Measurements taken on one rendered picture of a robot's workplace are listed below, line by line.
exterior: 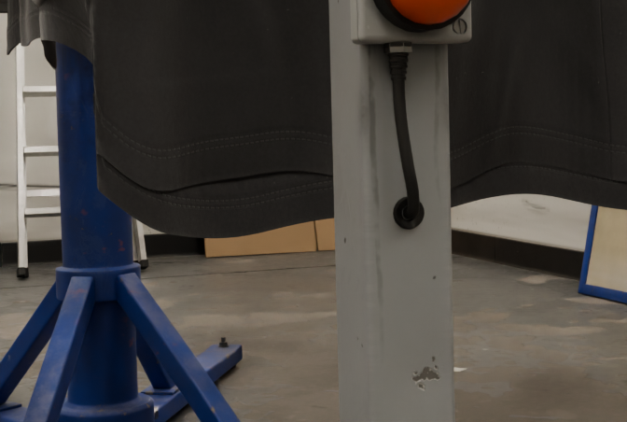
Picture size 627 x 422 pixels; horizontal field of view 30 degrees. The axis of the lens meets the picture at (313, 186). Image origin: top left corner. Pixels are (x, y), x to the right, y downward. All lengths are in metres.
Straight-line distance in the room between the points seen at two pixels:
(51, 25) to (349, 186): 0.38
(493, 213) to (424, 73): 4.47
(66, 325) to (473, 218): 3.33
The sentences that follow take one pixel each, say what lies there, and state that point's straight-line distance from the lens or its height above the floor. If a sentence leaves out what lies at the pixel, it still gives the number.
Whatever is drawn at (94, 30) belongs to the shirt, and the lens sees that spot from 0.75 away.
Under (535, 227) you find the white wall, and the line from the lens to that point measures 4.66.
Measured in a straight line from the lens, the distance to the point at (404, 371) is 0.50.
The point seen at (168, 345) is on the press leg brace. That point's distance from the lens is 1.98.
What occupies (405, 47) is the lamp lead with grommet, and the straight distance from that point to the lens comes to 0.48.
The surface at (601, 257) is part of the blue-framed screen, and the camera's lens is 3.99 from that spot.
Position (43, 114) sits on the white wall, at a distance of 5.40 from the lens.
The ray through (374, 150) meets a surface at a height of 0.58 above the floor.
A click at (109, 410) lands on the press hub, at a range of 2.09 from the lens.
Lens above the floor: 0.59
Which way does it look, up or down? 3 degrees down
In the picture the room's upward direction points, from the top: 2 degrees counter-clockwise
